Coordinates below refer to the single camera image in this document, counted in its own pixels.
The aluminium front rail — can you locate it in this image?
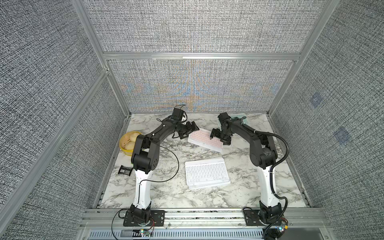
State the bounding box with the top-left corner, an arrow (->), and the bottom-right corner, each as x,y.
80,208 -> 331,229

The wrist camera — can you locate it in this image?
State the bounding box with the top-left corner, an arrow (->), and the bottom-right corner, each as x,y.
171,108 -> 187,122
218,112 -> 232,128

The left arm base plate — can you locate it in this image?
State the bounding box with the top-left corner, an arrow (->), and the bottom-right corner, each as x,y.
123,209 -> 166,227

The steamed bun near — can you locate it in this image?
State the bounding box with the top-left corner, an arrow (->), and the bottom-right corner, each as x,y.
124,142 -> 135,151

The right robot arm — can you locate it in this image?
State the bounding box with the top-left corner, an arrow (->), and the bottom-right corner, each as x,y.
210,113 -> 283,225

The pink keyboard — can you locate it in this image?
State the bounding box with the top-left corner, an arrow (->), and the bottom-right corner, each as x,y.
188,129 -> 223,153

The white keyboard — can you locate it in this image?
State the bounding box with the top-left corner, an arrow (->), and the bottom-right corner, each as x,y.
185,157 -> 230,186

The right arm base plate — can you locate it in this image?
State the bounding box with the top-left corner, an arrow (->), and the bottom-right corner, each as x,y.
242,207 -> 274,226

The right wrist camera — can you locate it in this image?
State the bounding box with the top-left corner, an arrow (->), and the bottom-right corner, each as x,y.
218,112 -> 232,128

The green keyboard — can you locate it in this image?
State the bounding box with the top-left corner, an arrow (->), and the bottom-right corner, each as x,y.
217,118 -> 249,128

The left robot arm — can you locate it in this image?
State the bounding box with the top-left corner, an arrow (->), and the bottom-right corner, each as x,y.
128,118 -> 200,224

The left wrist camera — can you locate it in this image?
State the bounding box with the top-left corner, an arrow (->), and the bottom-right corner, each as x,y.
171,108 -> 187,122

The yellow keyboard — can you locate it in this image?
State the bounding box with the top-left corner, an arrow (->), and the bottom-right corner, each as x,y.
188,181 -> 231,190

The yellow bamboo steamer basket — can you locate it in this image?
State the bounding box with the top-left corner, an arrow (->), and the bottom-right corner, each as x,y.
119,131 -> 142,156

